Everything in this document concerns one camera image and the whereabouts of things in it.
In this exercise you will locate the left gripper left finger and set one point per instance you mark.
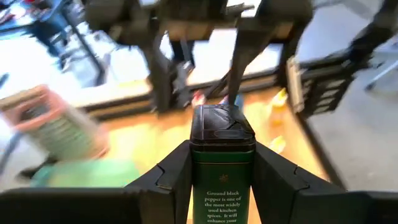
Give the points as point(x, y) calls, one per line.
point(93, 205)

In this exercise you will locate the green black pepper tin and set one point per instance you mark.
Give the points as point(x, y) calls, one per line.
point(222, 161)

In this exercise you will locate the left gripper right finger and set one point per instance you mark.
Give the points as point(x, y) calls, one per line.
point(311, 208)

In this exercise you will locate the light blue Rice Krispies box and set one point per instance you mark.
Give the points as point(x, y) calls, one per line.
point(238, 101)

